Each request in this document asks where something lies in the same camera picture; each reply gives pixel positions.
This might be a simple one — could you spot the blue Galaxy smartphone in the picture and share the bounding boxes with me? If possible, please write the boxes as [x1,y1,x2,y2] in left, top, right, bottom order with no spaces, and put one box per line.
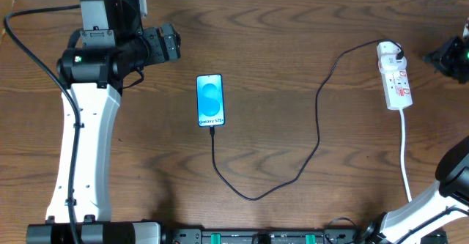
[196,74,225,127]

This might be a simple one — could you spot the black USB charging cable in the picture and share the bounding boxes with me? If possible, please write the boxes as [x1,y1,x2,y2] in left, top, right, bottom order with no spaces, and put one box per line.
[209,37,405,202]

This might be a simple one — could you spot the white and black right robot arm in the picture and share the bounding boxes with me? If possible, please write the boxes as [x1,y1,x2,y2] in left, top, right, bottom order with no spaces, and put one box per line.
[358,39,468,243]

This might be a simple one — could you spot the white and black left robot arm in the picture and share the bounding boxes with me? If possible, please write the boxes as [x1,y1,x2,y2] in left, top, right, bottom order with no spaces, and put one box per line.
[26,0,180,243]

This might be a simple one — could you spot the white charger plug adapter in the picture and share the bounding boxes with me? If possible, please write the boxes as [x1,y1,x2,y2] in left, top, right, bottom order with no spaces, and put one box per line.
[377,41,407,74]

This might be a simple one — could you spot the white power strip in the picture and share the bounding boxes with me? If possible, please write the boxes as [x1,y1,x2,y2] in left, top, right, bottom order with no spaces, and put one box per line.
[380,68,413,111]

